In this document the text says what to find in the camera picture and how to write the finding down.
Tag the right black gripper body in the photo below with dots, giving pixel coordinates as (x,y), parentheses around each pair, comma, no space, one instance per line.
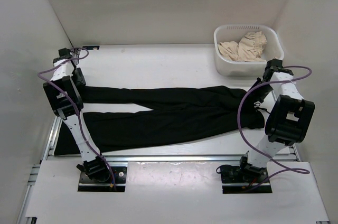
(260,93)

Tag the beige garment in basket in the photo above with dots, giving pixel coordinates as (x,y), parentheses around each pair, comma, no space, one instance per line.
(249,49)

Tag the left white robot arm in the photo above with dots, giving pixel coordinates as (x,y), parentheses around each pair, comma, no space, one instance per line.
(61,85)

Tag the aluminium front rail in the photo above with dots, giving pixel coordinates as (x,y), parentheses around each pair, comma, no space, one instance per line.
(172,158)

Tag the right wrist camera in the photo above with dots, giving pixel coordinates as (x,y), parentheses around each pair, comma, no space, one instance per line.
(275,65)

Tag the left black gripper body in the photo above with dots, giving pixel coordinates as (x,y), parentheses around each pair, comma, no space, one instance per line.
(78,77)

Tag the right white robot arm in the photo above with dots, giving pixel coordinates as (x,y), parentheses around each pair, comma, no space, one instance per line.
(287,123)

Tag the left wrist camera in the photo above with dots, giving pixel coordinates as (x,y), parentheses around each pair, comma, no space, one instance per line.
(64,54)

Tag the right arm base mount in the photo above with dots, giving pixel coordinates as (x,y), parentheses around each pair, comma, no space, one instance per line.
(235,182)

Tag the black trousers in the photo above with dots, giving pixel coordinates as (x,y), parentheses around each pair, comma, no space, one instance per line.
(170,115)

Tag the white plastic basket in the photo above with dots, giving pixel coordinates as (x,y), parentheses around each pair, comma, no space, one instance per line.
(235,32)

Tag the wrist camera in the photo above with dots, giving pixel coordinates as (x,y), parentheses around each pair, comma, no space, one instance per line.
(275,65)
(64,54)

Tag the small dark label tag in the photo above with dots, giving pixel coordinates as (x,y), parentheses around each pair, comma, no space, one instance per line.
(91,47)

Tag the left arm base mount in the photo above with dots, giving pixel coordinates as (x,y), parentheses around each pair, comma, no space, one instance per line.
(104,183)

